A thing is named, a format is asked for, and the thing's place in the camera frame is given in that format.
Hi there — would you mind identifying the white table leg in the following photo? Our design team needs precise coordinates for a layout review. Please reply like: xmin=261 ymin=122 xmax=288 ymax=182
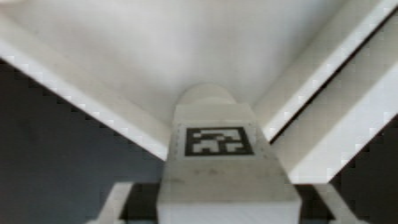
xmin=156 ymin=84 xmax=302 ymax=224

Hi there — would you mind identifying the white square tabletop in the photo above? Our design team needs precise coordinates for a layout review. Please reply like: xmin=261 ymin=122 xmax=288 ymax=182
xmin=0 ymin=0 xmax=398 ymax=161

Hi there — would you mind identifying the white U-shaped obstacle fence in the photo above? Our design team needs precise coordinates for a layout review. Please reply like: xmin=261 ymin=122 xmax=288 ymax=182
xmin=272 ymin=16 xmax=398 ymax=184

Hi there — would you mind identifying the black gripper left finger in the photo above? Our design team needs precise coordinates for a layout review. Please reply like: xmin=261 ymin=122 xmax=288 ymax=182
xmin=87 ymin=182 xmax=160 ymax=224

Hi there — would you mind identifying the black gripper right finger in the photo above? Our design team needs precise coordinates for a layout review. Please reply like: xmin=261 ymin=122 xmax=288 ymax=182
xmin=295 ymin=184 xmax=370 ymax=224

